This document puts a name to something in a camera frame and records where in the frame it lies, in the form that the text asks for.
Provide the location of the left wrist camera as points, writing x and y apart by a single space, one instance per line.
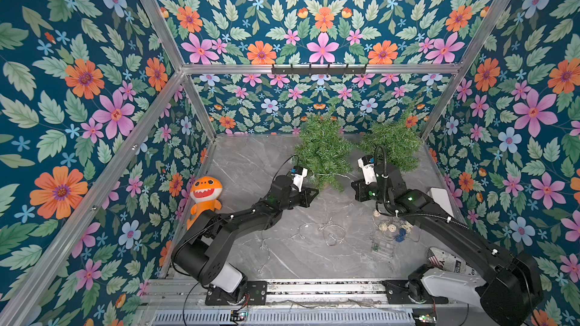
298 176

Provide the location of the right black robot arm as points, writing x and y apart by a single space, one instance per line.
506 286

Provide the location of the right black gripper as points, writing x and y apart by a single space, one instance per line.
360 189

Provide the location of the orange shark plush toy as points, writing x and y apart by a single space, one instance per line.
205 192

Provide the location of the newspaper print can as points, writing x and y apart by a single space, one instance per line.
446 261

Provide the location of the clear battery box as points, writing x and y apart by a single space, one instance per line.
382 247

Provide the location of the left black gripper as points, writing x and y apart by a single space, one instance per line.
305 200

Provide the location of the rattan ball string light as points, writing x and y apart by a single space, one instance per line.
396 230

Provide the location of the green christmas tree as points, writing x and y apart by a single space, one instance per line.
324 151
399 139

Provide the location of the black hook rail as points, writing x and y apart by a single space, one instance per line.
324 69

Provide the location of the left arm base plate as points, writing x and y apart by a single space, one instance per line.
249 293

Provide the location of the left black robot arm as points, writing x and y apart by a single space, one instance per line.
204 249

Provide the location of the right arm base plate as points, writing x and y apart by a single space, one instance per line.
400 291

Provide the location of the white rectangular box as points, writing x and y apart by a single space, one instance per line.
442 198

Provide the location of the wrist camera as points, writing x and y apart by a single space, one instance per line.
298 176
367 166

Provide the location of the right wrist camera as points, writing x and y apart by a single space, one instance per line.
367 166

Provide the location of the white slotted cable duct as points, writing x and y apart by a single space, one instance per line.
285 317

